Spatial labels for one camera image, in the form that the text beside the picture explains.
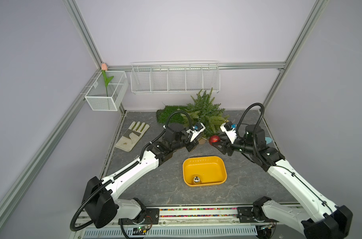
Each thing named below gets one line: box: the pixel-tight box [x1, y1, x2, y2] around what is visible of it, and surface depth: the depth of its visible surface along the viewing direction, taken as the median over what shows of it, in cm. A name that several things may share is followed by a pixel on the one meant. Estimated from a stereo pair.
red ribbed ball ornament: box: [208, 134, 221, 146], surface depth 72 cm
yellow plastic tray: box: [182, 156, 228, 188], surface depth 89 cm
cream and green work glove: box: [114, 121, 150, 152], surface depth 107 cm
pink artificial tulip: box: [100, 62, 114, 97], surface depth 92 cm
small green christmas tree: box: [177, 87, 230, 138], surface depth 81 cm
